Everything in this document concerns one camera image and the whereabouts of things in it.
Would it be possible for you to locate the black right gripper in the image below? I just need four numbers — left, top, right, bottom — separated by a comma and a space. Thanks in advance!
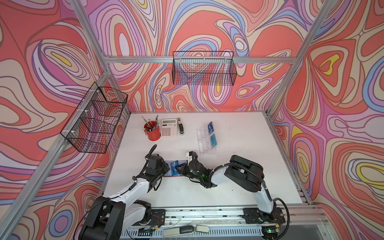
175, 163, 203, 182

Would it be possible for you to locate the red leather card holder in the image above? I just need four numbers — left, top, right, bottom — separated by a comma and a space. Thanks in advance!
164, 160, 188, 177

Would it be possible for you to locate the blue patterned credit card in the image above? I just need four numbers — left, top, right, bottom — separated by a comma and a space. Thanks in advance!
171, 161, 180, 177

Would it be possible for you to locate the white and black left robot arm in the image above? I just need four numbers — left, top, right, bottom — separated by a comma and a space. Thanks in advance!
73, 145, 170, 240

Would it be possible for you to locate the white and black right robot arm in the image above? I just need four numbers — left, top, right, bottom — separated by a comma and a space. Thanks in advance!
175, 152, 291, 225

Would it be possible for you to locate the clear plastic card tray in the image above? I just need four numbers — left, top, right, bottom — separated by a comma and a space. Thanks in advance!
196, 123, 217, 155

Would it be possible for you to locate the teal credit card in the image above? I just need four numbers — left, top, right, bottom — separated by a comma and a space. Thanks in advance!
210, 134, 218, 149

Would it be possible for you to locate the blue VIP credit card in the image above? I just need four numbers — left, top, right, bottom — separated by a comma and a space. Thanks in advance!
208, 122, 215, 135

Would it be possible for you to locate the red metal pen bucket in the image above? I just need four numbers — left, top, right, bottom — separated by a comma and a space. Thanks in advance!
143, 121, 161, 142

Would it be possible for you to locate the pink desk calculator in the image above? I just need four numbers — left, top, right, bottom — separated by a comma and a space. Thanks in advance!
160, 119, 179, 138

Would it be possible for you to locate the beige and black stapler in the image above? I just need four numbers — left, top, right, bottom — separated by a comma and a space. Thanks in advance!
177, 118, 185, 135

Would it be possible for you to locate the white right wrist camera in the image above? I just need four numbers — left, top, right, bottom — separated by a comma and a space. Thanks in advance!
187, 151, 198, 163

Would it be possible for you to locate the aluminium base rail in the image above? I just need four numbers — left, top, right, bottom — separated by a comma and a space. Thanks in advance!
117, 205, 335, 240

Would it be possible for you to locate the black wire basket on left wall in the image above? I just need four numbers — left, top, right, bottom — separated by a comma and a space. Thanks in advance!
61, 83, 128, 154

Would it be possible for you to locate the black wire basket on wall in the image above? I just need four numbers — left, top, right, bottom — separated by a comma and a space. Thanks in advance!
172, 51, 238, 86
61, 83, 128, 154

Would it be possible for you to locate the black wire basket on back wall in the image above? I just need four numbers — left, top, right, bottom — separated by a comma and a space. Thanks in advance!
172, 51, 238, 86

